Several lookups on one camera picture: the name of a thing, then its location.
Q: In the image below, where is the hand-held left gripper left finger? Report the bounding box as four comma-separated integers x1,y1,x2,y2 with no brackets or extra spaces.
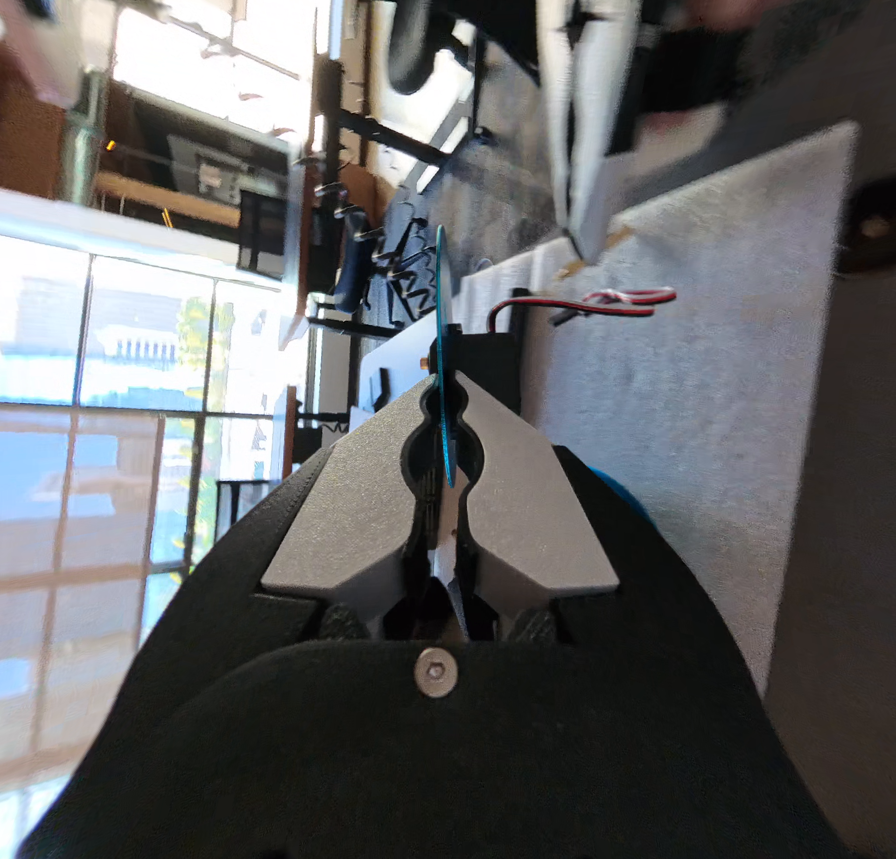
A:
260,374,449,639

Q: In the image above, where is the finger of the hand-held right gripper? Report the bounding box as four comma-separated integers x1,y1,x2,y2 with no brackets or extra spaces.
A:
570,0,646,261
535,0,585,233

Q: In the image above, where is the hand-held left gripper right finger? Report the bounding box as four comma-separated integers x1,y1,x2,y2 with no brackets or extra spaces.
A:
451,372,620,639

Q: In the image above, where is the blue disc with black servo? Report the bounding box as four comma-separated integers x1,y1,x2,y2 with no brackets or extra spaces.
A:
420,225,522,489

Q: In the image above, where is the grey desk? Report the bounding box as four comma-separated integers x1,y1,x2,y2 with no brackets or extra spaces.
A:
357,89,896,859

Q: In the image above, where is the blue round metal base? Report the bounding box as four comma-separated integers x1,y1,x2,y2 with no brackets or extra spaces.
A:
591,465,655,527

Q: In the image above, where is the black office chair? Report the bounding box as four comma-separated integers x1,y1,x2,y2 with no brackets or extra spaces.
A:
329,204,393,314
385,0,491,139

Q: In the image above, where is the white foam mat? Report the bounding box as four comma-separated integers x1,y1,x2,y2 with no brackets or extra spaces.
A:
458,122,861,681

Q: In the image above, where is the window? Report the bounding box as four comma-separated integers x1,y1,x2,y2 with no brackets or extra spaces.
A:
0,0,337,825

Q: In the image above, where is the red black servo cable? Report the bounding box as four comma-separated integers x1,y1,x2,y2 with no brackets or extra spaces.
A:
486,286,679,333

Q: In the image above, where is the black coiled cable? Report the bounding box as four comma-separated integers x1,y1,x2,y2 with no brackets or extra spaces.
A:
374,218,438,317

